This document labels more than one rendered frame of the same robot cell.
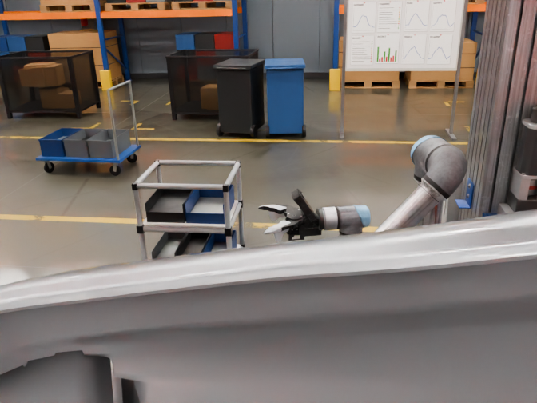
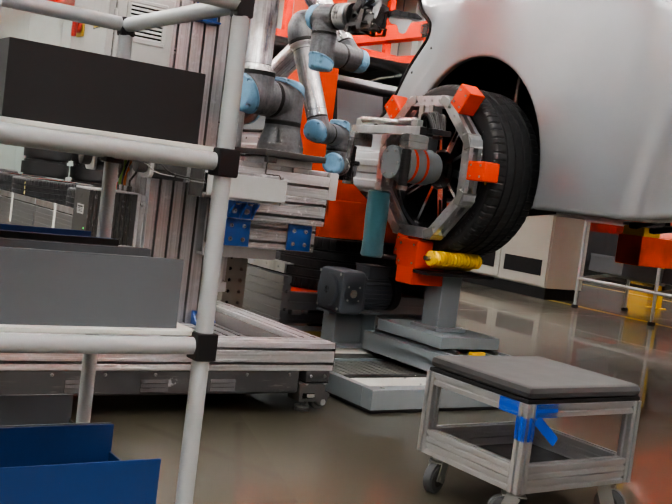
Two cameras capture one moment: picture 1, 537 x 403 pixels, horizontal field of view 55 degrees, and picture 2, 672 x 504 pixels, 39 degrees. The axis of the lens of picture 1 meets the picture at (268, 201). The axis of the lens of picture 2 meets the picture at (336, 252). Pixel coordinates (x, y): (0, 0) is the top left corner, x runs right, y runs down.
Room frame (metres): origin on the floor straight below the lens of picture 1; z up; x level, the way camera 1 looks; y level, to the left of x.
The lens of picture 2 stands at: (3.32, 1.93, 0.72)
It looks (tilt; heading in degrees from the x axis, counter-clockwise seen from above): 4 degrees down; 228
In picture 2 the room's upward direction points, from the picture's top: 7 degrees clockwise
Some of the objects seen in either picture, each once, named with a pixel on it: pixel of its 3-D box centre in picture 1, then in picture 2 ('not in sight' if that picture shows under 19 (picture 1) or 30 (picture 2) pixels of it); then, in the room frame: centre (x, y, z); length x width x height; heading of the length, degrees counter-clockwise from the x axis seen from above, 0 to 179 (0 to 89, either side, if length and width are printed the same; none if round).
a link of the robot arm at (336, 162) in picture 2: not in sight; (334, 163); (1.08, -0.65, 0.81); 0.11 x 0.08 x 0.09; 38
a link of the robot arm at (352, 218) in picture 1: (352, 217); (325, 18); (1.52, -0.27, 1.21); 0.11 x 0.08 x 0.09; 96
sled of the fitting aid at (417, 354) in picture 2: not in sight; (434, 351); (0.46, -0.62, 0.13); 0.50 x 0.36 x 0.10; 83
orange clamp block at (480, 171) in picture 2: not in sight; (482, 171); (0.66, -0.33, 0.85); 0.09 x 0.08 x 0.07; 83
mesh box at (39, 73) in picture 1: (50, 83); not in sight; (8.64, 3.55, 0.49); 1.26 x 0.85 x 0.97; 84
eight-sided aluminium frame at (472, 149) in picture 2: not in sight; (425, 167); (0.63, -0.64, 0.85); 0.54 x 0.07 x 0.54; 83
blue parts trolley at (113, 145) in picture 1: (85, 126); not in sight; (5.70, 2.04, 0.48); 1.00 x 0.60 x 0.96; 80
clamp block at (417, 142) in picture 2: not in sight; (414, 141); (0.86, -0.50, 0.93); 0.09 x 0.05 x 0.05; 173
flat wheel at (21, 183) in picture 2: not in sight; (52, 194); (-0.19, -5.63, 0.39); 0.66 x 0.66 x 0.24
